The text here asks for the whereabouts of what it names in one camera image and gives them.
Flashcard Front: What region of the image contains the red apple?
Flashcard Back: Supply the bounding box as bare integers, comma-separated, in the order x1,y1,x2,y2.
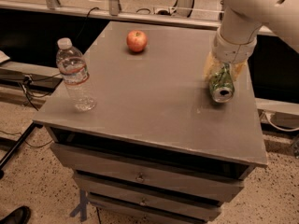
126,30,148,52

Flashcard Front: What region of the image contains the grey drawer cabinet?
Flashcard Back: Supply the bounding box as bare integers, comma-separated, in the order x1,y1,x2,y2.
35,21,267,224

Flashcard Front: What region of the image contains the black cable bundle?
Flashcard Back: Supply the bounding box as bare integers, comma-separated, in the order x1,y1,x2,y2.
17,73,62,112

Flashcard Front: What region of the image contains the black tripod leg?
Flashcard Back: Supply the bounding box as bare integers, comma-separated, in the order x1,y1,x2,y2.
0,122,41,179

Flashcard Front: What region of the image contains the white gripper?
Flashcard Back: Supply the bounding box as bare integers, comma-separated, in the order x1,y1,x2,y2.
204,29,257,81

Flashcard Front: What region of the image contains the white cable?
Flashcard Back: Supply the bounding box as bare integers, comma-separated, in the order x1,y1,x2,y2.
263,110,299,133

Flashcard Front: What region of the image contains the clear plastic water bottle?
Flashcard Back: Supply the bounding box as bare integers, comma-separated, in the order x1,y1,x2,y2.
56,37,96,111

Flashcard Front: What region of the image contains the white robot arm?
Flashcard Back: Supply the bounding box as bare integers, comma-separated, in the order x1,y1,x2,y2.
204,0,299,80

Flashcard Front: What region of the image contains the green soda can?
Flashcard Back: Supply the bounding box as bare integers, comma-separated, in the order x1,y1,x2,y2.
208,63,235,104

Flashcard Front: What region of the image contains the black shoe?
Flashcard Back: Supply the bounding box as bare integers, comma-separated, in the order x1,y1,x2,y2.
0,206,31,224

